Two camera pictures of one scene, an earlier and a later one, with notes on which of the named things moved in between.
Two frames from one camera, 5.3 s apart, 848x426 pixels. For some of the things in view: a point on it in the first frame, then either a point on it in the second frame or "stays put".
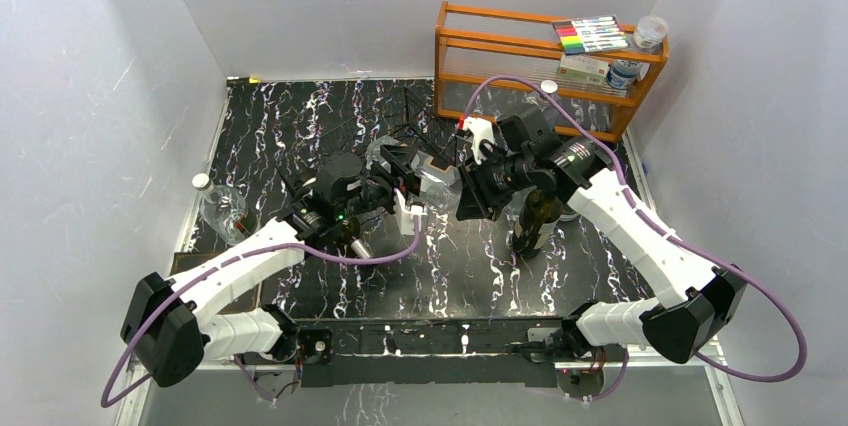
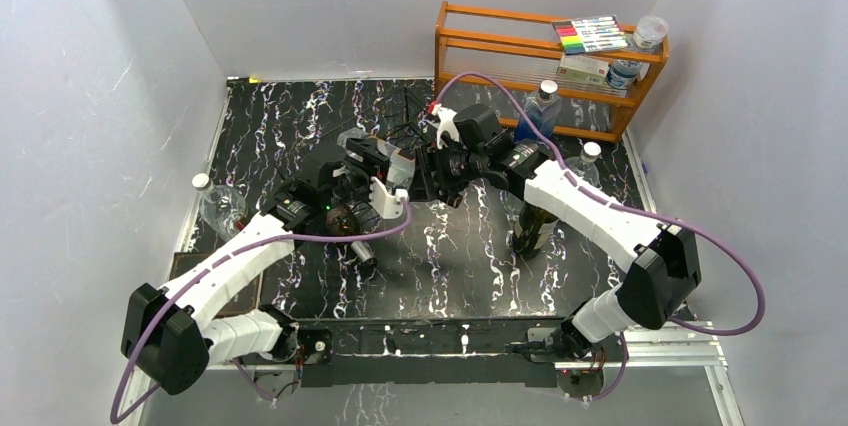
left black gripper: (402, 178) to (375, 165)
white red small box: (583, 68) stays put
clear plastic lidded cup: (650, 31) stays put
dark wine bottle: (539, 211) stays put
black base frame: (478, 349) stays put
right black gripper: (475, 193) to (440, 184)
